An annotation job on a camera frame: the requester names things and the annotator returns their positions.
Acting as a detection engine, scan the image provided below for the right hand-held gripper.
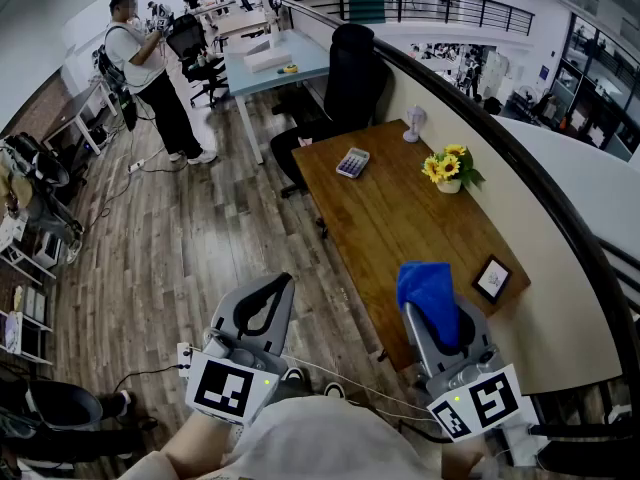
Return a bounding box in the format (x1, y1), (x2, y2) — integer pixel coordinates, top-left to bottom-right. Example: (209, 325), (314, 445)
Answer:
(402, 292), (540, 443)

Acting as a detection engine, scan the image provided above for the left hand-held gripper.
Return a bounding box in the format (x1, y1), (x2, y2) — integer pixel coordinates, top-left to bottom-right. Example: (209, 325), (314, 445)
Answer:
(184, 271), (297, 427)

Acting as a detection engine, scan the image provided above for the blue cloth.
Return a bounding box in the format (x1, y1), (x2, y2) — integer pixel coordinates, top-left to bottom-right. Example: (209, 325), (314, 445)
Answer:
(396, 260), (462, 353)

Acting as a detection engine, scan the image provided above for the lilac calculator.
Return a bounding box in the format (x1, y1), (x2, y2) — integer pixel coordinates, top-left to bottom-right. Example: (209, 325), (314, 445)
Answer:
(335, 147), (371, 180)

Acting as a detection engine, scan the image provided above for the person's left forearm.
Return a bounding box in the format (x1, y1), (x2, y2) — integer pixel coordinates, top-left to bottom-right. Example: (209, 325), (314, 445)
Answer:
(158, 410), (246, 474)

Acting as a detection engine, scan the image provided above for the person's right forearm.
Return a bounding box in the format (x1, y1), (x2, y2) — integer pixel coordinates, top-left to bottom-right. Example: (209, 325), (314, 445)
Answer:
(441, 436), (494, 480)

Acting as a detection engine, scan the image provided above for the person's left shoe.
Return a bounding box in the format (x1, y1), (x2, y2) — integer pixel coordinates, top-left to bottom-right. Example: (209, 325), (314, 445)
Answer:
(281, 366), (307, 394)

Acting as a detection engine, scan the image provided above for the person's pale shirt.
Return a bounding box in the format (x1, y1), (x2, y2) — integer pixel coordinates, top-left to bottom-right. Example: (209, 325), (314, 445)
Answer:
(117, 395), (436, 480)

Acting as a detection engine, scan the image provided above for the potted sunflower bouquet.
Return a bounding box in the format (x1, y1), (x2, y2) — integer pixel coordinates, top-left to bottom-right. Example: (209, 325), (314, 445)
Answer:
(421, 143), (486, 195)

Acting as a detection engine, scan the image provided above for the dark gray round seat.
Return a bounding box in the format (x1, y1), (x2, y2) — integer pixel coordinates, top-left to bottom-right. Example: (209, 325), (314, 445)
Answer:
(22, 379), (105, 432)

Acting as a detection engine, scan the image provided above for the small lilac desk fan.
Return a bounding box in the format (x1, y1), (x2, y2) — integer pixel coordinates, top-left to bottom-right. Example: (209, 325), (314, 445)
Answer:
(402, 105), (428, 144)

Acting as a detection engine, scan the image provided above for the white shelf rack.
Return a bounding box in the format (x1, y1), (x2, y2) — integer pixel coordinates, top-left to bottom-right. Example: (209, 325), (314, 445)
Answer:
(0, 240), (57, 369)

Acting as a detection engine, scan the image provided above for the long pale box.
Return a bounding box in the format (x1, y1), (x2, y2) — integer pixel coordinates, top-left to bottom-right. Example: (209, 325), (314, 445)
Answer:
(243, 49), (293, 74)

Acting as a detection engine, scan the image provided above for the cluttered equipment cart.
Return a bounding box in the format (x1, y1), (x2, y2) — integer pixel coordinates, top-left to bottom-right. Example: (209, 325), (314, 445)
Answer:
(0, 131), (86, 269)

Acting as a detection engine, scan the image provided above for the light blue desk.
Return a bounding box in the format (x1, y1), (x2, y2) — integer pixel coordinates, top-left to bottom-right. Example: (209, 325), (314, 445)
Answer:
(222, 27), (331, 165)

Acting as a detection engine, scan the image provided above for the white flat box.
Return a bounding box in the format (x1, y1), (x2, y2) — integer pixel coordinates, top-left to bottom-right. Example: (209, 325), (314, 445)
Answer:
(238, 37), (274, 55)

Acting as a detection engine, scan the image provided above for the dark desk with white legs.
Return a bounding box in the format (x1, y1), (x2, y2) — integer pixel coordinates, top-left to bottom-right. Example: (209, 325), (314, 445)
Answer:
(42, 80), (119, 157)

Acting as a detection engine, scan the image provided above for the black mesh office chair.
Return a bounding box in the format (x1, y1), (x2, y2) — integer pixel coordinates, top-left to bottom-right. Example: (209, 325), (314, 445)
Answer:
(166, 13), (229, 109)

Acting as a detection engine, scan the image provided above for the light wooden table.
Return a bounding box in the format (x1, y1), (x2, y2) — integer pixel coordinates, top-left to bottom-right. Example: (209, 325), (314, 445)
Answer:
(214, 10), (271, 39)

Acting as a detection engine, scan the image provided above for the black framed glass partition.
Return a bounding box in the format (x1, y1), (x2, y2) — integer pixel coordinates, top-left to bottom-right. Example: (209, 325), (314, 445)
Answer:
(549, 12), (640, 164)

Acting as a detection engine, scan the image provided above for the dark green panel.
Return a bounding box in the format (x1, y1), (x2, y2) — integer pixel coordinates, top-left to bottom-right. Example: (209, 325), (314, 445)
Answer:
(348, 0), (386, 24)

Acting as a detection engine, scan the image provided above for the black metal railing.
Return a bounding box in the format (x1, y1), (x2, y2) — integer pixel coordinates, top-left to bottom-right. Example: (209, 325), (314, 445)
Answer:
(272, 0), (536, 37)

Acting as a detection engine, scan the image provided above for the black picture frame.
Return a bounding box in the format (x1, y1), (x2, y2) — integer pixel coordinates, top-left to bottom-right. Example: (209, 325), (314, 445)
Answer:
(471, 254), (513, 305)

